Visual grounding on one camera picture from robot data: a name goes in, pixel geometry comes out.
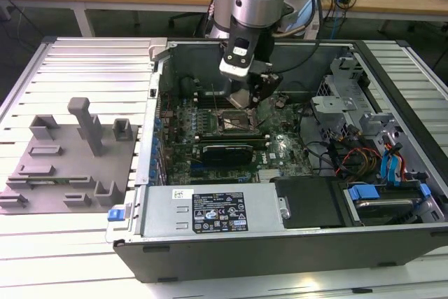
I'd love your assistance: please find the silver CPU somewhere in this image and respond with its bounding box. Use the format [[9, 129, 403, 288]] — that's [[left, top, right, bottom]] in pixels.
[[227, 88, 253, 110]]

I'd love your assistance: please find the black and silver PC case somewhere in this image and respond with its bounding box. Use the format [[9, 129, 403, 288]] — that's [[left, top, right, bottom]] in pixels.
[[104, 38, 448, 284]]

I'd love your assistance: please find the grey parts rack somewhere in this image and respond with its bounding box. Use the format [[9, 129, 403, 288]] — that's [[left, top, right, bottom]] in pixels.
[[0, 97, 143, 216]]

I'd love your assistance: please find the green motherboard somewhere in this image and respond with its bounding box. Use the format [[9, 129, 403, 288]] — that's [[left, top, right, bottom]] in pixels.
[[159, 94, 314, 186]]

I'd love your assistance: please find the black cable inside case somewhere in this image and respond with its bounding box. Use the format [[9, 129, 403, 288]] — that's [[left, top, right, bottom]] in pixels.
[[302, 102, 342, 178]]

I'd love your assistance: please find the silver chipset heatsink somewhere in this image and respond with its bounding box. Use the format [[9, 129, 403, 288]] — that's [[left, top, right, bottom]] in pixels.
[[258, 168, 285, 183]]

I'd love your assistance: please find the red power wire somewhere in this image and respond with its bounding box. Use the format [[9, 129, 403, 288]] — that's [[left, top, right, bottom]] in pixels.
[[341, 147, 382, 174]]

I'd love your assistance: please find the silver metal drive cage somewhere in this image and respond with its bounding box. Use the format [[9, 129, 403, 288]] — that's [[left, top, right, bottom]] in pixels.
[[309, 54, 414, 183]]

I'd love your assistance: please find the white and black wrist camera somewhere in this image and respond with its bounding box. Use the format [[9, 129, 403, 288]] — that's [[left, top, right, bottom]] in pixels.
[[218, 37, 257, 79]]

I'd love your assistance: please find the silver power supply unit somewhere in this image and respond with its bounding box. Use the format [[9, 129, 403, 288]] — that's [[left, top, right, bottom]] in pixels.
[[134, 183, 284, 240]]

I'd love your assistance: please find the CPU socket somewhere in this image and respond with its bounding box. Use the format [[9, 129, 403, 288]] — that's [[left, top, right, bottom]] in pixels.
[[215, 108, 260, 135]]

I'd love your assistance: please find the hard disk with blue carrier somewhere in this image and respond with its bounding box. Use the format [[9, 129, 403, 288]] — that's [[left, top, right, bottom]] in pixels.
[[346, 181, 432, 226]]

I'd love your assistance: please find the black office chair base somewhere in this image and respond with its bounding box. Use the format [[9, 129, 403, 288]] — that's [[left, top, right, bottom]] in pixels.
[[167, 11, 211, 39]]

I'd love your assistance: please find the blue flat data cable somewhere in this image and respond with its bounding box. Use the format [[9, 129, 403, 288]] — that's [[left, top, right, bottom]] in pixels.
[[379, 139, 404, 188]]

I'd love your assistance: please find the yellow power wire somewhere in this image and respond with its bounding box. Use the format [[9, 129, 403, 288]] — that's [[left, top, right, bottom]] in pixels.
[[351, 153, 381, 176]]

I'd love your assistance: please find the wooden desk white frame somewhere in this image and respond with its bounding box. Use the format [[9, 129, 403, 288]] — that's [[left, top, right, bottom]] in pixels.
[[0, 0, 448, 37]]

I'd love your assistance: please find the grey case release latch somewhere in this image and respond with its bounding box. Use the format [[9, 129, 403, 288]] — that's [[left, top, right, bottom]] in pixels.
[[148, 37, 169, 62]]

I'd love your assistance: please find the thin metal locking lever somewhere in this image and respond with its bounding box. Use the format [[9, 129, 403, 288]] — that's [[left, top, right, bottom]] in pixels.
[[211, 83, 221, 115]]

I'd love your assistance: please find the black RAM slot bank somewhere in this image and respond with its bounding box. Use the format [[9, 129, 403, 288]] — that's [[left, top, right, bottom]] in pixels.
[[192, 92, 262, 108], [194, 132, 272, 148]]

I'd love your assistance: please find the black graphics card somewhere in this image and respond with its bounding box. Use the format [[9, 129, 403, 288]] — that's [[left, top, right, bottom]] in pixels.
[[199, 143, 255, 167]]

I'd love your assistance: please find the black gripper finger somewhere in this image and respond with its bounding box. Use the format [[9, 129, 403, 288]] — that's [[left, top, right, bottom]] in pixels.
[[257, 66, 284, 107], [247, 67, 265, 110]]

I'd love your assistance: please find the black plastic cover panel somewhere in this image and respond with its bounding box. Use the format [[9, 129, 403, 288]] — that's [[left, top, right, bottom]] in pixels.
[[272, 176, 347, 230]]

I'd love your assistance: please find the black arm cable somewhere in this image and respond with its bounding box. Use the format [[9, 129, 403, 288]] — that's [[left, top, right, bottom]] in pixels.
[[272, 0, 325, 71]]

